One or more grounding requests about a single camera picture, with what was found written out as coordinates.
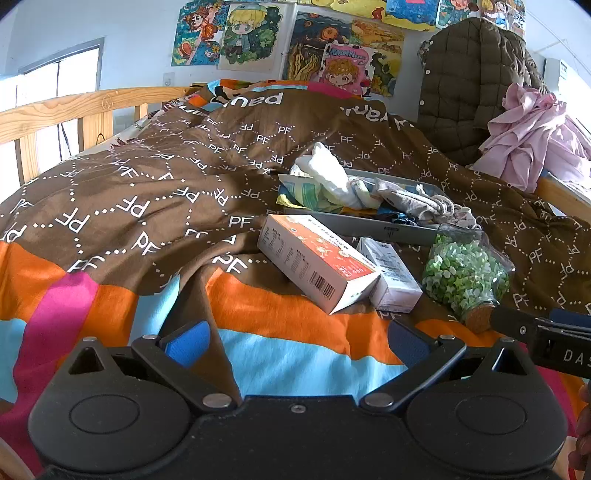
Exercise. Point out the white wall socket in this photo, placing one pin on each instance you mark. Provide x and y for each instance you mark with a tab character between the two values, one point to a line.
168	78

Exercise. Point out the orange haired girl poster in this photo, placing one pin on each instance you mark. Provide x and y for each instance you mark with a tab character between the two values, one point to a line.
196	34

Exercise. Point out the orange and white box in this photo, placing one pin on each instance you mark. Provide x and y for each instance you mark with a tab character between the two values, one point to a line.
314	258

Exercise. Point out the blond cartoon figure poster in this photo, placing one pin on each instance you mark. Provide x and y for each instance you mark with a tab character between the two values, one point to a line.
254	37

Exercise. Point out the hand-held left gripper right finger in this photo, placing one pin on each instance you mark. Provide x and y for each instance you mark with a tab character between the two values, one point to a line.
408	345

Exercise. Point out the yellow wall painting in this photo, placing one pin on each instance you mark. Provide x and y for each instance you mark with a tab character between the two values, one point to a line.
351	5

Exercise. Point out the brown printed striped blanket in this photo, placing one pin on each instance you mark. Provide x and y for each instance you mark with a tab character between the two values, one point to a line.
161	194

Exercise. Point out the grey sock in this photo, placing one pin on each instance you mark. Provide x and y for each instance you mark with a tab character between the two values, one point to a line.
406	198

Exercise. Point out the olive quilted jacket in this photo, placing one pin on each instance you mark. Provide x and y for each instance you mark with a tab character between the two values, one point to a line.
466	92

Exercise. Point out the wooden bed frame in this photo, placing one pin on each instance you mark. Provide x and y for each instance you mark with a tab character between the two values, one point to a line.
69	110

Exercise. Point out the yellow landscape painting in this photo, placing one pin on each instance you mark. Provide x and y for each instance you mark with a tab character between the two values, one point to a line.
383	55

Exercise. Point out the orange fish painting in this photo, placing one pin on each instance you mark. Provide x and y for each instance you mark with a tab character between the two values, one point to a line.
307	50

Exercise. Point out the pink cartoon girl poster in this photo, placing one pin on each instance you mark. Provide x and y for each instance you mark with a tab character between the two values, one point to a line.
344	69

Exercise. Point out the small white box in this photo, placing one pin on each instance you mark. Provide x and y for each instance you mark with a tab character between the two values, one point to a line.
392	277

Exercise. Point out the window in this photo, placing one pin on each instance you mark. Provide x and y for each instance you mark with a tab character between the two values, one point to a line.
60	78

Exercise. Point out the pink cloth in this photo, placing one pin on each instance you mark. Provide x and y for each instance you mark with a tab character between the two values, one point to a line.
535	138

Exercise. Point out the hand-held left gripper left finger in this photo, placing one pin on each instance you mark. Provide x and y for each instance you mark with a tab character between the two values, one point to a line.
187	345

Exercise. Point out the grey tray with cartoon picture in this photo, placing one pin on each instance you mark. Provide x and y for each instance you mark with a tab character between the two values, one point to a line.
369	228

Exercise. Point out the white printed baby cloth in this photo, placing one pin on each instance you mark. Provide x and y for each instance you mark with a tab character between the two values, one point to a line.
323	173

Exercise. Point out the glass bottle of green stars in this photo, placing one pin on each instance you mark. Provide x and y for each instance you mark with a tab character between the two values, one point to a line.
461	277

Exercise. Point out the wooden bed side board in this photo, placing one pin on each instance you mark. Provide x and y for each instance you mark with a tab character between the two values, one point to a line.
563	198

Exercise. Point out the person's right hand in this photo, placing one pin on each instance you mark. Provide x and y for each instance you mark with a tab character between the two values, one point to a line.
584	429

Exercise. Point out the yellow cloth with blue trim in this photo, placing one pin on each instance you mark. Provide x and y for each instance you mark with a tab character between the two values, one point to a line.
300	194

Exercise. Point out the colourful cartoon poster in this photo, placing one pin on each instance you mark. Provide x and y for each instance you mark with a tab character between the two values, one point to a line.
480	14

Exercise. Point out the dark blue cloth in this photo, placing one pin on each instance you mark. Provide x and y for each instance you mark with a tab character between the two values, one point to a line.
397	219

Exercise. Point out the blue and yellow painting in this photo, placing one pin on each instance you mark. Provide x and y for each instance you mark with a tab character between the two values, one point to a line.
411	14

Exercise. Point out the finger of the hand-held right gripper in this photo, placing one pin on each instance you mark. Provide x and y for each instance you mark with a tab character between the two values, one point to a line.
512	323
572	317

